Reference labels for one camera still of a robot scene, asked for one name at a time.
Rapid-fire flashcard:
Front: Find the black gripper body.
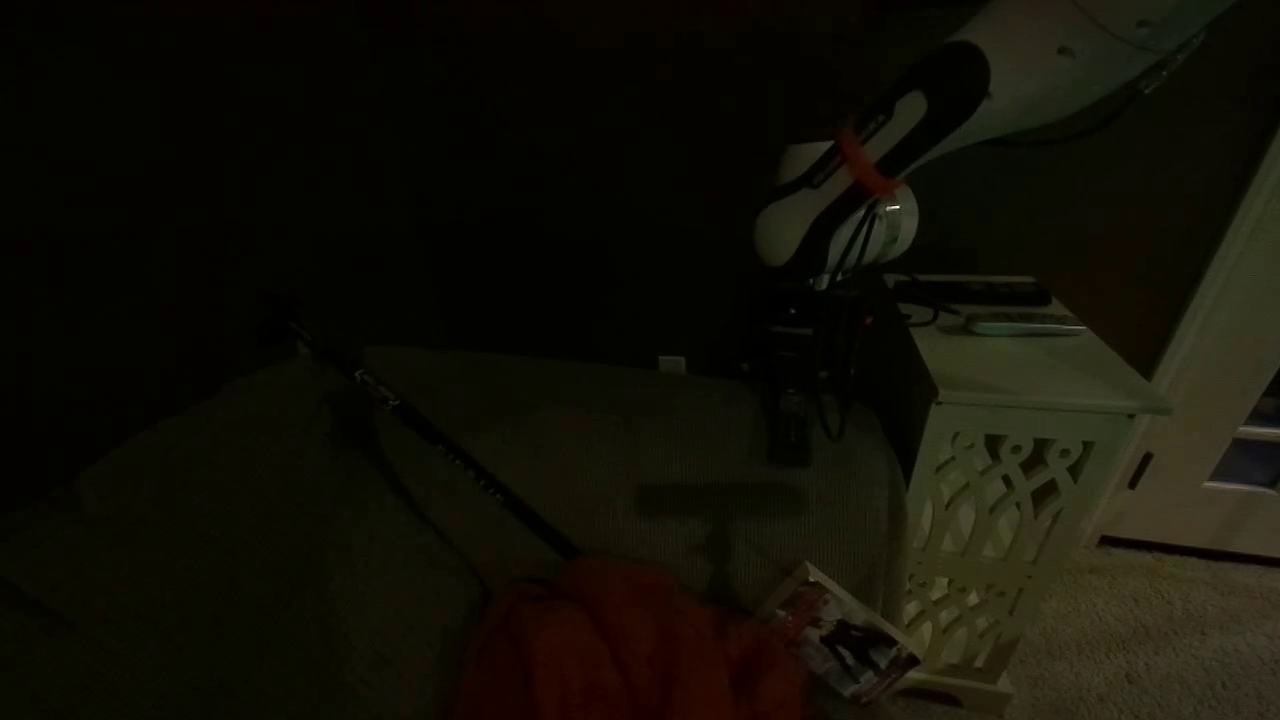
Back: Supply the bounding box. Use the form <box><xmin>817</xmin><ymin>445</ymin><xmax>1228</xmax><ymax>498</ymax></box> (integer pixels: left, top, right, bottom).
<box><xmin>763</xmin><ymin>282</ymin><xmax>897</xmax><ymax>400</ymax></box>

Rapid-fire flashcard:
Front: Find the grey remote control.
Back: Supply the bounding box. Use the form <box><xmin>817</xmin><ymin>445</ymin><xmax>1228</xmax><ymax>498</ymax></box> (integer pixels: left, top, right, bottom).
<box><xmin>964</xmin><ymin>307</ymin><xmax>1088</xmax><ymax>342</ymax></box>

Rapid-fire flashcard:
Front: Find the white lattice side table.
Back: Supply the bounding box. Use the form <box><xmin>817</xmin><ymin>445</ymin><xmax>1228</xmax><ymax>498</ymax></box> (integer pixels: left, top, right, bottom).
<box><xmin>880</xmin><ymin>270</ymin><xmax>1174</xmax><ymax>714</ymax></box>

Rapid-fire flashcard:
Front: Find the grey upholstered armchair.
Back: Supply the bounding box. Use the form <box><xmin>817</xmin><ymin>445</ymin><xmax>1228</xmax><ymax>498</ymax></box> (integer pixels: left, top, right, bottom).
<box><xmin>0</xmin><ymin>344</ymin><xmax>925</xmax><ymax>720</ymax></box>

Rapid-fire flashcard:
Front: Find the black tripod stand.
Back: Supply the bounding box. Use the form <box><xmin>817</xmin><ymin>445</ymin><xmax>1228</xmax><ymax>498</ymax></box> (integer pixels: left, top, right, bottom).
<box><xmin>256</xmin><ymin>295</ymin><xmax>591</xmax><ymax>574</ymax></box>

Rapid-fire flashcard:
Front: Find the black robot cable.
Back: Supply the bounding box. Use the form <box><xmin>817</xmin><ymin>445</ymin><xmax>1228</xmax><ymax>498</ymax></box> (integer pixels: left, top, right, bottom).
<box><xmin>806</xmin><ymin>186</ymin><xmax>968</xmax><ymax>449</ymax></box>

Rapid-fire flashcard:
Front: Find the red cable strap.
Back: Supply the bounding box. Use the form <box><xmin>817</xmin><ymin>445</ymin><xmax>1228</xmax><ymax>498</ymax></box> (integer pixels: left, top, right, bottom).
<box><xmin>830</xmin><ymin>124</ymin><xmax>897</xmax><ymax>205</ymax></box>

